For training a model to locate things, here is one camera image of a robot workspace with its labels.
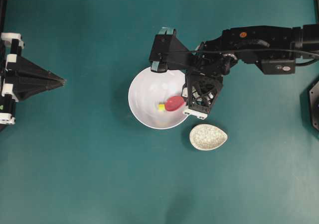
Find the black frame rail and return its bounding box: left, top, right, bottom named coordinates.
left=0, top=0, right=7, bottom=32
left=314, top=0, right=319, bottom=23

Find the black right frame rail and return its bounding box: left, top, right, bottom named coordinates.
left=314, top=0, right=319, bottom=23

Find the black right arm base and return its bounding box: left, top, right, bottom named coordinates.
left=300, top=77, right=319, bottom=138

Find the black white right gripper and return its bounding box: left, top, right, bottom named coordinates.
left=182, top=55, right=224, bottom=118

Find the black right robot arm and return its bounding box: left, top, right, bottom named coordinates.
left=177, top=24, right=319, bottom=119

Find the yellow hexagonal prism block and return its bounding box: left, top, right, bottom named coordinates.
left=158, top=104, right=165, bottom=111

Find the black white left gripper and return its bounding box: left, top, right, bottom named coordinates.
left=0, top=33, right=65, bottom=131

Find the black left frame rail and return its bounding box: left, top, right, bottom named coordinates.
left=0, top=0, right=7, bottom=32

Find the white round bowl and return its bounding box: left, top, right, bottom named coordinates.
left=128, top=68, right=187, bottom=129

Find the speckled ceramic spoon rest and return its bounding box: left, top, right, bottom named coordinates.
left=189, top=124, right=228, bottom=151

